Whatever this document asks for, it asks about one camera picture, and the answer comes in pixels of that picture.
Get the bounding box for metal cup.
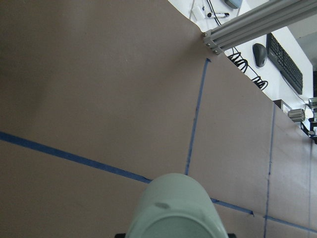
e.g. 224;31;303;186
288;109;306;122

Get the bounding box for black computer mouse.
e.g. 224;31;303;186
252;43;267;67

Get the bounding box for aluminium frame post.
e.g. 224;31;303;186
203;0;317;55

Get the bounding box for pale green cup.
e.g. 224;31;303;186
126;173;228;238

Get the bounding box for black marker pen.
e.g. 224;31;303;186
206;12;230;18

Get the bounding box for black keyboard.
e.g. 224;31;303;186
266;33;303;95

